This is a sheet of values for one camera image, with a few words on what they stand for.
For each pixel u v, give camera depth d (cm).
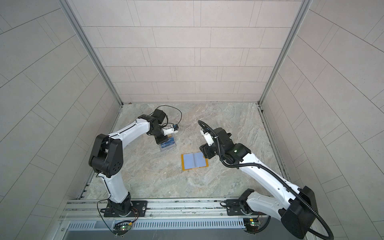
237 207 72
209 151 65
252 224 68
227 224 68
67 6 71
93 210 72
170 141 91
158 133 77
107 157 47
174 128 82
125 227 65
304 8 71
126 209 63
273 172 44
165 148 91
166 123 81
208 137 67
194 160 87
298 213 37
